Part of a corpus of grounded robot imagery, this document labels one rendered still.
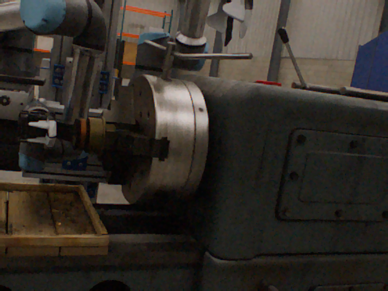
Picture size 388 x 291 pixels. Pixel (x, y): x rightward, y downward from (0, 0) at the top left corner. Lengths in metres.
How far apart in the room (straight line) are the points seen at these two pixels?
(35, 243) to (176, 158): 0.33
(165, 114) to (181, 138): 0.06
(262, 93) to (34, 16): 0.60
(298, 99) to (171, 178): 0.32
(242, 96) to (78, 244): 0.45
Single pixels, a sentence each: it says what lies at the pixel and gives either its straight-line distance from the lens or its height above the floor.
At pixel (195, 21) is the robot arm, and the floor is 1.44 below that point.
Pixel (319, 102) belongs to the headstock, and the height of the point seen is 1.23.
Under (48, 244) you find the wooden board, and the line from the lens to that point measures 0.88.
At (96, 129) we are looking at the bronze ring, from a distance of 0.97.
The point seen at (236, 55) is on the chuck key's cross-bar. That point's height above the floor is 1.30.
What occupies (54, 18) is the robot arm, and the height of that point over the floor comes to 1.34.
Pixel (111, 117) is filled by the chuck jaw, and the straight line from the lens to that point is 1.02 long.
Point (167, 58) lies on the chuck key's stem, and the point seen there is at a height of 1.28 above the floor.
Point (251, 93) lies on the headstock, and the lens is 0.90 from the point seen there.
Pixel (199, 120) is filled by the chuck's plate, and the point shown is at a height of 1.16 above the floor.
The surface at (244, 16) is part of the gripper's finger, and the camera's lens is 0.89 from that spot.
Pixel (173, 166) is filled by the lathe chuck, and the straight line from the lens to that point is 0.91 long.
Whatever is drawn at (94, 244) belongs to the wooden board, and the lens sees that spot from 0.89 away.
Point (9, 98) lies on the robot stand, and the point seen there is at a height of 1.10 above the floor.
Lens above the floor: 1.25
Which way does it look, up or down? 9 degrees down
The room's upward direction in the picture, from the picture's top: 8 degrees clockwise
